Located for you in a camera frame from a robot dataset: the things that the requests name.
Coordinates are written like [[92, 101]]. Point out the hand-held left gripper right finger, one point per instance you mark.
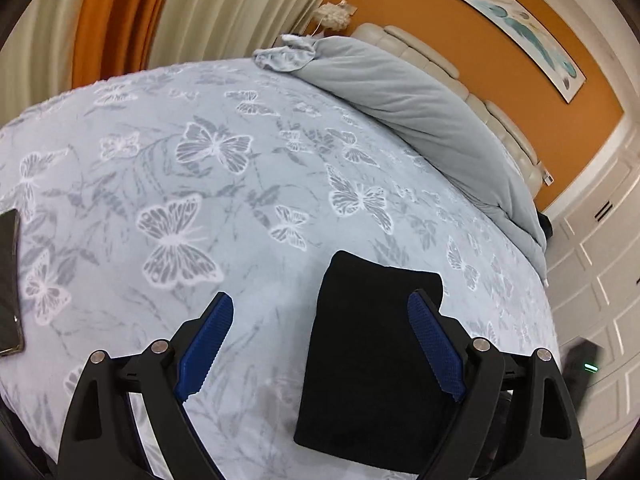
[[435, 345]]

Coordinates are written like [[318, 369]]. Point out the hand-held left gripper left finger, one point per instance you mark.
[[206, 342]]

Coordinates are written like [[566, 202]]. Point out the black pants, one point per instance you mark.
[[370, 360]]

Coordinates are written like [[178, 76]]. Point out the white wardrobe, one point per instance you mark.
[[595, 270]]

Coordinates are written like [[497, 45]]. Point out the dark object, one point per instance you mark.
[[545, 225]]

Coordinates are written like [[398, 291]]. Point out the butterfly print blanket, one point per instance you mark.
[[150, 170]]

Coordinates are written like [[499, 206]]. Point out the black smartphone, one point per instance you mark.
[[9, 280]]

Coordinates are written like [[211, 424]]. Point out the grey duvet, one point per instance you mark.
[[400, 95]]

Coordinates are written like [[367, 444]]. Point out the cream padded headboard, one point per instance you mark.
[[435, 55]]

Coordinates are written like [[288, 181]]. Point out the cream curtain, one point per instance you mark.
[[240, 5], [40, 45]]

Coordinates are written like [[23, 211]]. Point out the orange curtain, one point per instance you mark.
[[117, 15]]

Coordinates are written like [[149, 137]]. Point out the white flower decoration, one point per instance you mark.
[[334, 14]]

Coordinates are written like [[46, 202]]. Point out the framed wall painting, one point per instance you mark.
[[520, 25]]

